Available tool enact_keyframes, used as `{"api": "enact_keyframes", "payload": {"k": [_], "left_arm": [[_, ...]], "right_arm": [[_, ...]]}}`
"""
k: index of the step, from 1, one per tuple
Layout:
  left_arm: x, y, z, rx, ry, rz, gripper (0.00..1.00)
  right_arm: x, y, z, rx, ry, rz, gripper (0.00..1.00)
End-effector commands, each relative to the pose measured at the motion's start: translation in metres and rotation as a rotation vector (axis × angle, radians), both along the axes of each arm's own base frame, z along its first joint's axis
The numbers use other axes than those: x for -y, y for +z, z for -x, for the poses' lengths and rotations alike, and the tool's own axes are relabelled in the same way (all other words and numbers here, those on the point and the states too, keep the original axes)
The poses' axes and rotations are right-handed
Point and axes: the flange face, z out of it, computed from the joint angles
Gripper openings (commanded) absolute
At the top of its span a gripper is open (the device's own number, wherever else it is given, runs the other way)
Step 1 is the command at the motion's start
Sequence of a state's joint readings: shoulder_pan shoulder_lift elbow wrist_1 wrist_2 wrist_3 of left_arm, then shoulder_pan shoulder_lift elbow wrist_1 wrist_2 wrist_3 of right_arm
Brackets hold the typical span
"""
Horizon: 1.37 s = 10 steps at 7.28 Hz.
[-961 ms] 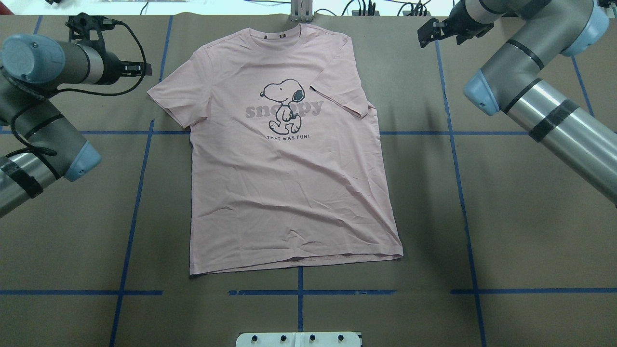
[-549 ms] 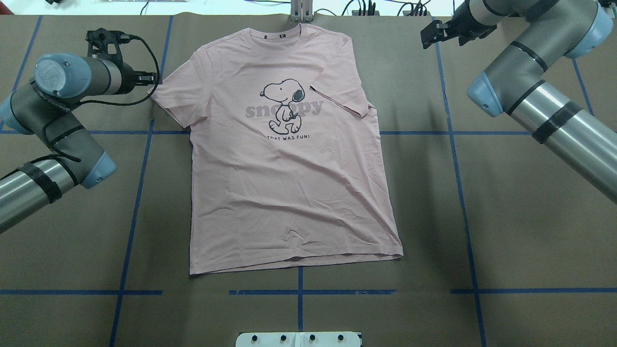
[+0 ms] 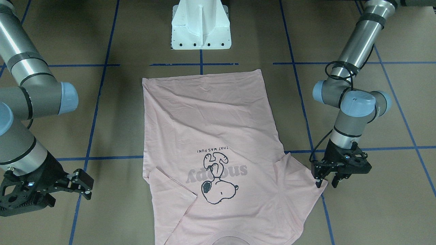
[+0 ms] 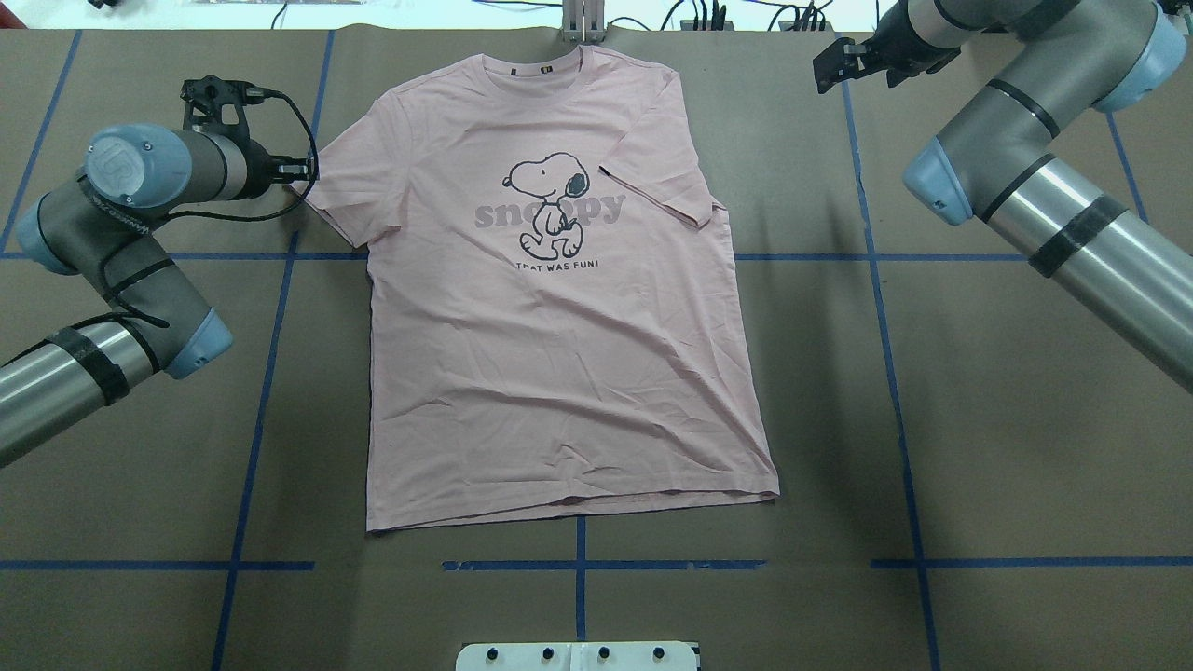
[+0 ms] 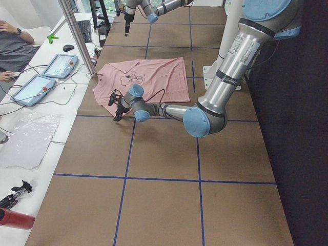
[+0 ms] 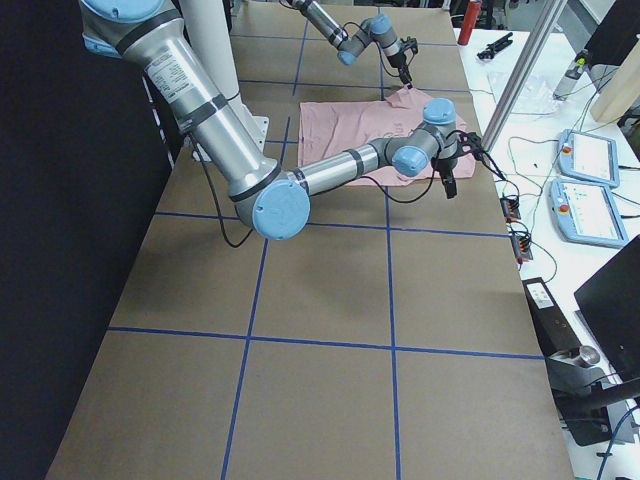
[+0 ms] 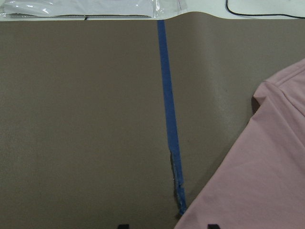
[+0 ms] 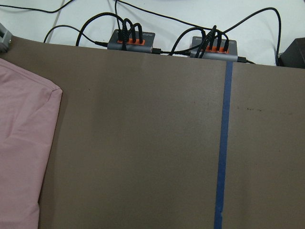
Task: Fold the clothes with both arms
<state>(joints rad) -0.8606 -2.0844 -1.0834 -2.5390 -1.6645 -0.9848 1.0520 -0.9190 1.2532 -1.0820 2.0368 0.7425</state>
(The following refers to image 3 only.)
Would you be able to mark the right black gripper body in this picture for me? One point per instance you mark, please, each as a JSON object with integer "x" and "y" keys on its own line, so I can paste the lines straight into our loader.
{"x": 51, "y": 172}

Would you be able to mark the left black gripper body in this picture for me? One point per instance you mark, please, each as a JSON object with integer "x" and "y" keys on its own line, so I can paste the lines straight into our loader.
{"x": 332, "y": 153}

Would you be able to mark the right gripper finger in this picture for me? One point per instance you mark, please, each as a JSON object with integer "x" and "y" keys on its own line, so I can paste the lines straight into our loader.
{"x": 82, "y": 179}
{"x": 86, "y": 194}

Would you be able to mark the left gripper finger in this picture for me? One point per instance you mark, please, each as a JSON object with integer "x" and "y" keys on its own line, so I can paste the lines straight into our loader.
{"x": 319, "y": 174}
{"x": 338, "y": 178}

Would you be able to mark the pink Snoopy t-shirt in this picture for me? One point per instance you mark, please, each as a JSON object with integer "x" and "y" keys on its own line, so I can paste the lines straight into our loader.
{"x": 216, "y": 168}

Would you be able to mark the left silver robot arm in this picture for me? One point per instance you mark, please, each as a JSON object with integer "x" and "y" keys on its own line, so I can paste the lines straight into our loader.
{"x": 357, "y": 107}

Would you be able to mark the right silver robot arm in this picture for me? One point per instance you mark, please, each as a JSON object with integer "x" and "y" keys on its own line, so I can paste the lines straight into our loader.
{"x": 37, "y": 94}

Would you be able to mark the blue tape line lengthwise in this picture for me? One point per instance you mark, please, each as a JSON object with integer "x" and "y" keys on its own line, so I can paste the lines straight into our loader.
{"x": 94, "y": 119}

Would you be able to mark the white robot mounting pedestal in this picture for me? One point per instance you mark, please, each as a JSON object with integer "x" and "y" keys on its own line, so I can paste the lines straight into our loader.
{"x": 200, "y": 24}

